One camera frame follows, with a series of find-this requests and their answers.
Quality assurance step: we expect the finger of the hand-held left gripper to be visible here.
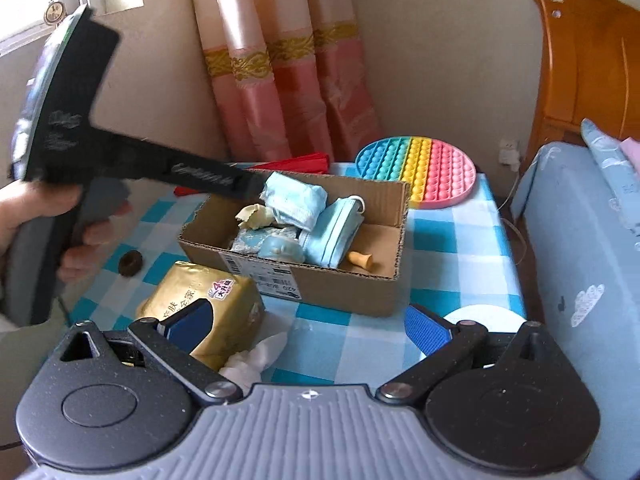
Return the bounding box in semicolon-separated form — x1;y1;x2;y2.
92;122;268;203

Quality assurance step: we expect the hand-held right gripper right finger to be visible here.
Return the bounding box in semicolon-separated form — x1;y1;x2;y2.
375;302;568;406

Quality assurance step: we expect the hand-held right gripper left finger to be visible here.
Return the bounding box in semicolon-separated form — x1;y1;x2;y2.
57;299;242;406

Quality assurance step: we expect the gold tissue pack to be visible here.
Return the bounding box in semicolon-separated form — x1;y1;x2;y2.
135;260;266;372

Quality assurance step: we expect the light blue soft ball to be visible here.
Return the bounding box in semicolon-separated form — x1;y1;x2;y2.
259;235;306;263

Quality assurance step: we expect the cardboard box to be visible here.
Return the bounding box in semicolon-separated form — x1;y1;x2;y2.
178;167;412;318

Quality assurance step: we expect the pale blue face mask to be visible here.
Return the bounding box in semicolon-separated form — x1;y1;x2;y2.
299;195;367;268

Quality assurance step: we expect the person's left hand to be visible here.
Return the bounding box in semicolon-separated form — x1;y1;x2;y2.
0;180;135;286

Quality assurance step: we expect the white tissue wad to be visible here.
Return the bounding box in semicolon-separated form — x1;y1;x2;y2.
218;332;290;391

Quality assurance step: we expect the clear jar with white lid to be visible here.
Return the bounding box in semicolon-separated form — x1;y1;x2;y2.
442;305;528;351

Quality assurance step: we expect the blue checked tablecloth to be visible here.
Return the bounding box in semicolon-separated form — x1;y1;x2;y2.
65;160;528;396

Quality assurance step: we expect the dark brown round object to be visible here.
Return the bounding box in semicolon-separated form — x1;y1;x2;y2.
119;251;145;277

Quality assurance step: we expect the red folding fan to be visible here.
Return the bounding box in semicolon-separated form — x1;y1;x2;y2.
174;152;331;198

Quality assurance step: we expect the pink and cream curtain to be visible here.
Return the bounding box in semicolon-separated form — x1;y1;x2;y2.
187;0;383;163

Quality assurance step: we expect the rainbow bubble pop toy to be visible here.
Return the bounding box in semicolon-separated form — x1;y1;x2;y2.
356;135;477;211

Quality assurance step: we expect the blue bed mattress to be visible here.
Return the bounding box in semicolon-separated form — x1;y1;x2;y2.
510;140;640;480

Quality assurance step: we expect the blue floral pillow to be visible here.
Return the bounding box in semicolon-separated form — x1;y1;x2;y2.
580;119;640;251

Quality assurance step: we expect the wooden bed headboard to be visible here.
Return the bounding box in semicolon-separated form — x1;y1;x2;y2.
525;0;640;173

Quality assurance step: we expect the white cable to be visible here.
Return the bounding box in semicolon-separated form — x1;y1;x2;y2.
497;170;528;266

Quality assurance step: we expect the white wall plug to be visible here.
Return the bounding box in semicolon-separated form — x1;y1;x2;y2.
499;140;522;172

